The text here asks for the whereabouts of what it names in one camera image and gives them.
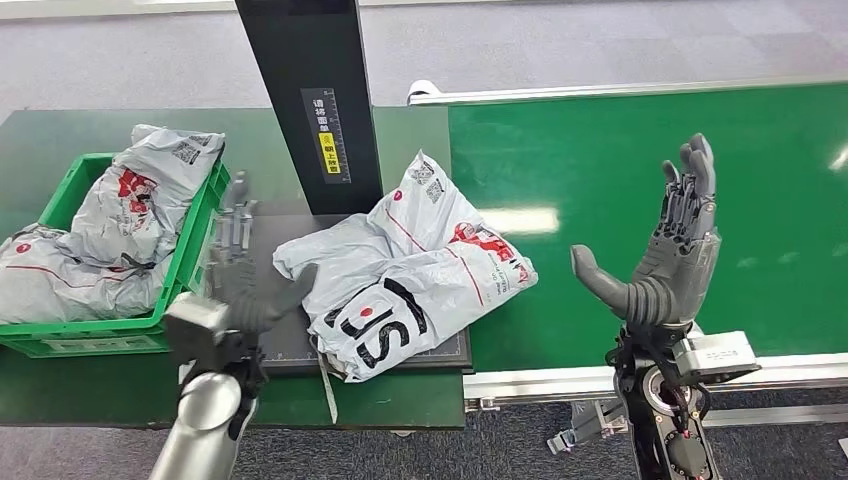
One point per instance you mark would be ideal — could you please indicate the green conveyor belt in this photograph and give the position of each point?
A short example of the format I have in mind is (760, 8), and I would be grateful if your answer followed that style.
(563, 152)

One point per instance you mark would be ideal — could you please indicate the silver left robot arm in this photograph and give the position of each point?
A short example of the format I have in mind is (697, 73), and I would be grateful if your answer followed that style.
(199, 424)

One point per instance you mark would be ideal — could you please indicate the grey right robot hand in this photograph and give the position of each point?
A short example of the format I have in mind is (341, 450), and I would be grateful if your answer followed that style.
(669, 272)

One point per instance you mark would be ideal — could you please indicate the green plastic crate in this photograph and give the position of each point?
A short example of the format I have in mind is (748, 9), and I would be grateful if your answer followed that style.
(192, 245)

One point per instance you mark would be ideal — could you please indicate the grey poly mailer red line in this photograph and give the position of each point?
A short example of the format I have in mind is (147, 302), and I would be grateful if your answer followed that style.
(60, 285)

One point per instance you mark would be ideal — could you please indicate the aluminium conveyor side rail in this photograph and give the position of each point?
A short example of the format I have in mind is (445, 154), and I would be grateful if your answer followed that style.
(543, 384)
(596, 91)

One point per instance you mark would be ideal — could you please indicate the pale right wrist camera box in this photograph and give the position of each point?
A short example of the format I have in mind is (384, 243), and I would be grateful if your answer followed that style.
(715, 358)

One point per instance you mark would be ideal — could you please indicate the grey poly mailer QR label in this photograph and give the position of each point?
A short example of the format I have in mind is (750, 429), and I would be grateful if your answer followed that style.
(146, 199)

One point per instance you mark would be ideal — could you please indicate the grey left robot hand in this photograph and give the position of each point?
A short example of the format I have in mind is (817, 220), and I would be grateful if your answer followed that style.
(242, 285)

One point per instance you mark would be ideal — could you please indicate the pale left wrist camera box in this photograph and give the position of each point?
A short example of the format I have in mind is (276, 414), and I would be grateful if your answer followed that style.
(192, 324)

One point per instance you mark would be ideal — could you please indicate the black scanner base plate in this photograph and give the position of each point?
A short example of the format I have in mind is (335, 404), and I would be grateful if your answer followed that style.
(285, 344)

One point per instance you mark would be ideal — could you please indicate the grey conveyor leg bracket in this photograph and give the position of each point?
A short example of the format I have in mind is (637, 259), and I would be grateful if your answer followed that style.
(586, 427)

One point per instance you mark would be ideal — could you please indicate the grey poly mailer black lettering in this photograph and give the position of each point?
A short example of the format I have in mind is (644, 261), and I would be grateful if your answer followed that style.
(411, 278)

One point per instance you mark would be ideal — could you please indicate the black scanner column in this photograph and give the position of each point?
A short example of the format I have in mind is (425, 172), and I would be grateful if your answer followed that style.
(311, 53)

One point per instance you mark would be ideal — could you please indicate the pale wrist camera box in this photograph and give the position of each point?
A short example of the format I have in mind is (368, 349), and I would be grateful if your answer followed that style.
(192, 324)
(715, 358)

